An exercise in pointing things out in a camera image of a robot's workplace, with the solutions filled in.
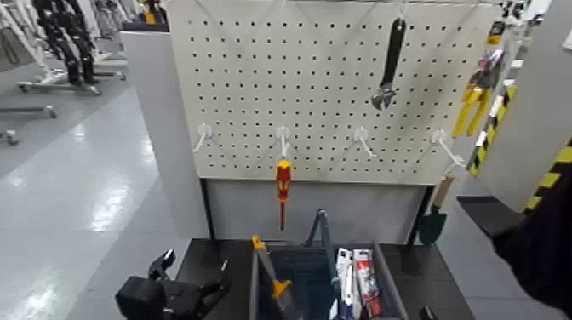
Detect black pegboard support post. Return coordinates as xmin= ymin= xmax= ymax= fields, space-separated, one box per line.
xmin=403 ymin=185 xmax=436 ymax=273
xmin=200 ymin=178 xmax=216 ymax=242

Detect white humanoid robot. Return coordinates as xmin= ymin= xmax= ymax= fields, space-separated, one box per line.
xmin=0 ymin=0 xmax=57 ymax=89

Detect yellow handled pliers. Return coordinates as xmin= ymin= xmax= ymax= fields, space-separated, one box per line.
xmin=451 ymin=46 xmax=506 ymax=140

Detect yellow grey paint brush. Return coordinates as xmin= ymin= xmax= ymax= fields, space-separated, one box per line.
xmin=250 ymin=234 xmax=300 ymax=320

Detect white pegboard hook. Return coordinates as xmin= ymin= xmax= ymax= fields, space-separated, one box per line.
xmin=275 ymin=124 xmax=291 ymax=160
xmin=431 ymin=129 xmax=466 ymax=168
xmin=353 ymin=126 xmax=378 ymax=158
xmin=192 ymin=123 xmax=214 ymax=153

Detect red yellow screwdriver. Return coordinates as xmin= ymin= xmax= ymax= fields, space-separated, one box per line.
xmin=275 ymin=158 xmax=293 ymax=231

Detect white pegboard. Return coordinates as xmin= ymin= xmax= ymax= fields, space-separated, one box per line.
xmin=166 ymin=0 xmax=504 ymax=186

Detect yellow black striped post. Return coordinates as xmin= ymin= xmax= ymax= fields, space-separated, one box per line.
xmin=466 ymin=83 xmax=518 ymax=176

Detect grey board hazard stripe edge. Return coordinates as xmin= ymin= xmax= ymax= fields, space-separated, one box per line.
xmin=475 ymin=0 xmax=572 ymax=214

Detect red white tool package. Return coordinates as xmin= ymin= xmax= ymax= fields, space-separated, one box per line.
xmin=352 ymin=249 xmax=384 ymax=319

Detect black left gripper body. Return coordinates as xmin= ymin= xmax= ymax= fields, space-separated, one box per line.
xmin=114 ymin=275 xmax=215 ymax=320

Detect green trowel wooden handle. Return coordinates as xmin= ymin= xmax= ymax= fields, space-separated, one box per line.
xmin=417 ymin=173 xmax=457 ymax=247

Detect yellow black hang tag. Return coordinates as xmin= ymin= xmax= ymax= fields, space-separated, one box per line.
xmin=487 ymin=20 xmax=508 ymax=47

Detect black adjustable wrench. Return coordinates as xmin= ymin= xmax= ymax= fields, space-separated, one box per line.
xmin=370 ymin=16 xmax=408 ymax=111

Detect blue grey crate handle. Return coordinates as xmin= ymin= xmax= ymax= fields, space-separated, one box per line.
xmin=306 ymin=208 xmax=343 ymax=320

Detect grey plastic crate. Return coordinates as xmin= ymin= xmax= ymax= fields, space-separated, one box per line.
xmin=249 ymin=241 xmax=409 ymax=320

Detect black humanoid robot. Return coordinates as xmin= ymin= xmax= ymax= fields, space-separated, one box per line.
xmin=31 ymin=0 xmax=100 ymax=87

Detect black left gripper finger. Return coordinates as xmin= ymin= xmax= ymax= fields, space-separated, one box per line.
xmin=147 ymin=249 xmax=177 ymax=281
xmin=201 ymin=258 xmax=232 ymax=309

